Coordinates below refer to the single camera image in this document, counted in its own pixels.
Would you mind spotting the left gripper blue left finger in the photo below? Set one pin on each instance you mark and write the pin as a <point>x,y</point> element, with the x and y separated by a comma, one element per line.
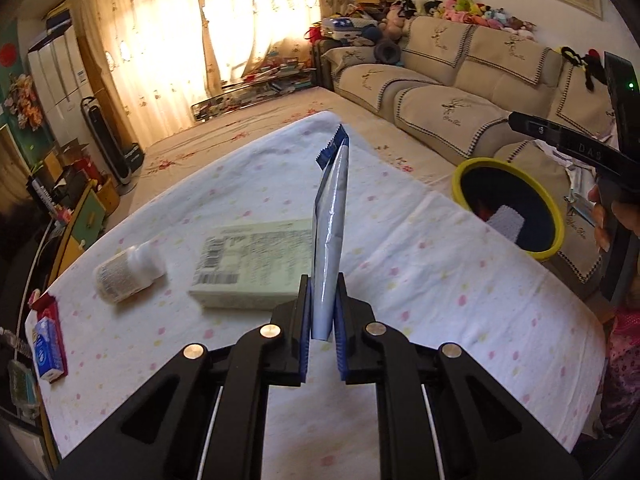
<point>203,414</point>

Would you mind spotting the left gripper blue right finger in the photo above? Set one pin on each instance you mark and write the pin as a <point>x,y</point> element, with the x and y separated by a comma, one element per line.
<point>441,415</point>

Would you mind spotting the pale green carton box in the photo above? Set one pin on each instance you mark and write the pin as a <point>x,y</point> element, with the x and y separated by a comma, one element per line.
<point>253,267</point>

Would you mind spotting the small white pill bottle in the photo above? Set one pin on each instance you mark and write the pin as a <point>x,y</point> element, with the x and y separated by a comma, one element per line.
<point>128,272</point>

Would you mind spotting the silver blue toothpaste tube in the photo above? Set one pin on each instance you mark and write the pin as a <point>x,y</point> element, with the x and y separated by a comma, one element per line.
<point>329,220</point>

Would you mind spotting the yellow rimmed black trash bin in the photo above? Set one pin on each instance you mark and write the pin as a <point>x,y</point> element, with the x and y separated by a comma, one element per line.
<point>511,202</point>

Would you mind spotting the person's right hand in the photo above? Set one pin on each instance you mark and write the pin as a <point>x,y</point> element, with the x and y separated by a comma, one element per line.
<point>628,215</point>

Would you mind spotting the blue tissue pack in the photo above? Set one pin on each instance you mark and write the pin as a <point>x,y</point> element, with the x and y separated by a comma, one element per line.
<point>48,352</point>

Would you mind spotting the beige sectional sofa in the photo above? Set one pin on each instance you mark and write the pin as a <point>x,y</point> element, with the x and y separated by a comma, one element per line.
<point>452,87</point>

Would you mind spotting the pile of plush toys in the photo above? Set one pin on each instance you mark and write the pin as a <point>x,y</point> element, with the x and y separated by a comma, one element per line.
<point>402,12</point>

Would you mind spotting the black tower fan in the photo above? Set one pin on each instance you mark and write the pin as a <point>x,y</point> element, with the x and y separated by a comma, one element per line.
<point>122,164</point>

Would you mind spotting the cluttered low glass table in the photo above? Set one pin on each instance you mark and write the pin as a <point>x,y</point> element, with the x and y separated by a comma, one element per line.
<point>266,84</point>

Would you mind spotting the artificial flower bouquet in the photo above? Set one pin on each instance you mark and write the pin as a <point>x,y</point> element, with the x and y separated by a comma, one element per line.
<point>23,104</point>

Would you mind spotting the white cabinet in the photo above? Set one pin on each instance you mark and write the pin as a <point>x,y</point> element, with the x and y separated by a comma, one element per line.
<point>61,84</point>

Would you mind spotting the cream floral curtains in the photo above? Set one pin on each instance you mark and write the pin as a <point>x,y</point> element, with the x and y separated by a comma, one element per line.
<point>157,58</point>

